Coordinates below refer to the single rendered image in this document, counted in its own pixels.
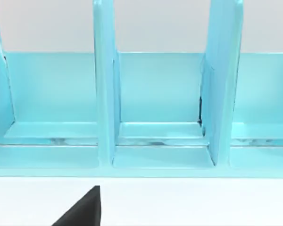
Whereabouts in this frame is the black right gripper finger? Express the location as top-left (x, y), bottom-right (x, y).
top-left (51, 185), bottom-right (102, 226)

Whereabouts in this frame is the light blue rack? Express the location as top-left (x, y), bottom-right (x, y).
top-left (0, 0), bottom-right (283, 178)

